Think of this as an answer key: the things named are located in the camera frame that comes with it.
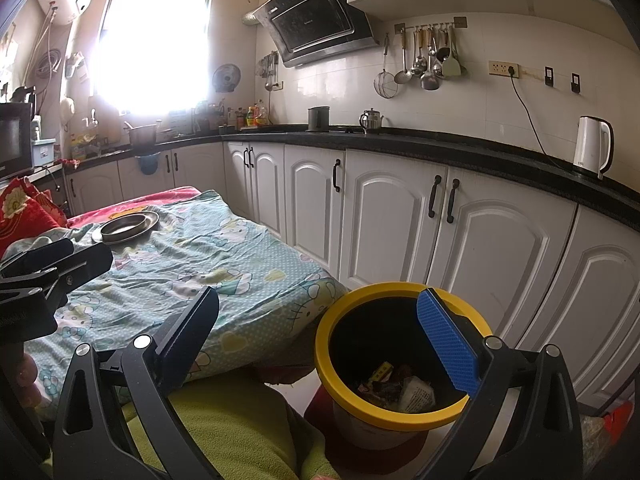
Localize person's left hand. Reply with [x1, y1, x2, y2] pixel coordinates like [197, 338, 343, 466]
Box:
[12, 352, 42, 408]

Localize metal mug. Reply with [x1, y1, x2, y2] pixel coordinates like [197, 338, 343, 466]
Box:
[307, 106, 332, 132]

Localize white water heater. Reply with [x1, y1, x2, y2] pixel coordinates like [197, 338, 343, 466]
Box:
[37, 0, 93, 26]

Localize small metal teapot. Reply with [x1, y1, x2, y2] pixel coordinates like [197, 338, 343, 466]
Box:
[359, 108, 385, 133]

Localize red plastic bag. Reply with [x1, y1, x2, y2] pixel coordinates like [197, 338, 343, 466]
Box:
[597, 400, 636, 443]

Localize metal cooking pot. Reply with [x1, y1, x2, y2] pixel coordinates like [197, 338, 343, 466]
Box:
[124, 121, 162, 148]

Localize wall utensil rail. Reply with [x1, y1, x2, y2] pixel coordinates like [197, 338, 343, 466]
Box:
[394, 16, 468, 36]

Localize pink printed sheet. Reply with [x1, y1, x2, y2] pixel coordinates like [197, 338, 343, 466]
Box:
[65, 186, 203, 233]

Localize round metal pan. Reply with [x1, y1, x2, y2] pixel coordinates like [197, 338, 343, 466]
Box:
[100, 213, 150, 237]

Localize red flowered pillow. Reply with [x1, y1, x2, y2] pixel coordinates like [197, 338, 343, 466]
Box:
[0, 176, 68, 261]

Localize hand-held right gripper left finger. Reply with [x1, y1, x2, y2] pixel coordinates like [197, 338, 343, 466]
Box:
[52, 287, 226, 480]

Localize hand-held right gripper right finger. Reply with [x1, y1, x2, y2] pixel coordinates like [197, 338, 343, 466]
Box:
[415, 287, 583, 480]

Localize black microwave oven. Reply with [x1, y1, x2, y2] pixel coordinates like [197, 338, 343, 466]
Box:
[0, 102, 35, 181]

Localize row of hanging metal utensils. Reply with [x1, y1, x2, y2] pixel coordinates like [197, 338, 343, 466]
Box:
[393, 25, 446, 92]

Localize pale green hanging spatula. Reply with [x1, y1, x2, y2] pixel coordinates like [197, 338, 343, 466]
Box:
[442, 25, 464, 78]

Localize bright kitchen window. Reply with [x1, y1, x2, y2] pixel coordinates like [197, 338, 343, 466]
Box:
[97, 0, 211, 113]

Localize yellow green fleece trousers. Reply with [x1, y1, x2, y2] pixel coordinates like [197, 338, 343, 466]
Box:
[120, 365, 346, 480]

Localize white electric kettle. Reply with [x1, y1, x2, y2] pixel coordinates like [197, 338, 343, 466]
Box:
[572, 116, 614, 180]

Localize hanging wire strainer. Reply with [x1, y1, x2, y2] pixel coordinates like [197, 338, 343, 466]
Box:
[375, 35, 400, 98]

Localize small hanging tool rack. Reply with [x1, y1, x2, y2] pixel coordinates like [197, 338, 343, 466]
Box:
[257, 52, 281, 92]

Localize black kitchen countertop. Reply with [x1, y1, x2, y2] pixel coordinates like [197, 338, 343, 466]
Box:
[50, 122, 640, 221]

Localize round metal plate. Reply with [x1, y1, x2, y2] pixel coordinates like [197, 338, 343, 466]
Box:
[91, 210, 161, 246]

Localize small wall fan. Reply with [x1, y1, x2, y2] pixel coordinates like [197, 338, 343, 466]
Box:
[212, 63, 240, 93]

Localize yellow rimmed black bin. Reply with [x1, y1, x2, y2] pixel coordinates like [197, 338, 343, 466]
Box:
[314, 282, 494, 450]

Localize row of condiment bottles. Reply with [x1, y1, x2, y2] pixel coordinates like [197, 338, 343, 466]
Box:
[227, 101, 271, 130]

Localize black range hood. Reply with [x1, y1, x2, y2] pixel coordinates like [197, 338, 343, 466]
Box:
[252, 0, 381, 68]

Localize brown yellow snack packet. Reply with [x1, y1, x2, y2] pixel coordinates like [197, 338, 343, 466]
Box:
[370, 360, 397, 386]

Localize black power cord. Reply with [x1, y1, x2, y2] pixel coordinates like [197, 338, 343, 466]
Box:
[509, 72, 576, 171]

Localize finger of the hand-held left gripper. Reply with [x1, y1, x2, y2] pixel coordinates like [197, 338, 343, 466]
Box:
[0, 237, 75, 281]
[30, 245, 114, 295]

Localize pale green cartoon printed blanket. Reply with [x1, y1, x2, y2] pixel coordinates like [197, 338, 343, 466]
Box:
[20, 190, 351, 411]

